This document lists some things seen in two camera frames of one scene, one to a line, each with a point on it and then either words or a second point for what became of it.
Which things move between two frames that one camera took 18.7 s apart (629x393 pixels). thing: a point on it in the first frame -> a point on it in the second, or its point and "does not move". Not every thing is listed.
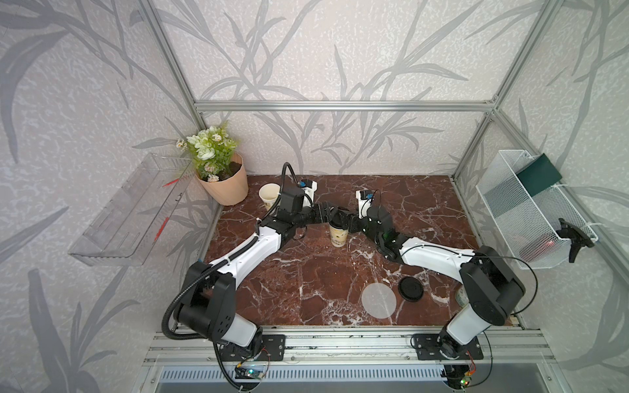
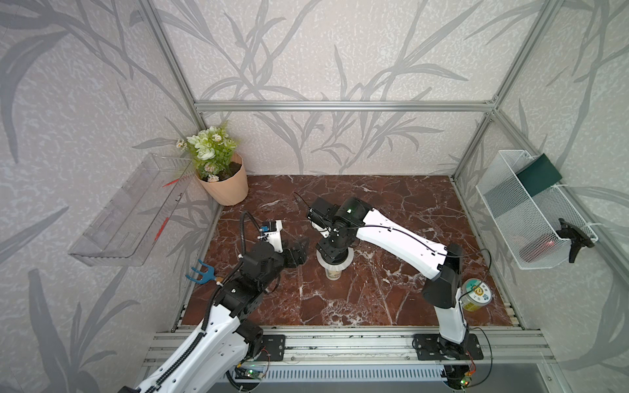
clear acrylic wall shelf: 128,226 does not move
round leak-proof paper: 379,300 -> 338,266
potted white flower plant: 217,166 does not move
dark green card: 539,175 does not move
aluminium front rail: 505,345 does not move
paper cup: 269,192 -> 333,275
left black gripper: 318,210 -> 299,256
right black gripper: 354,221 -> 326,254
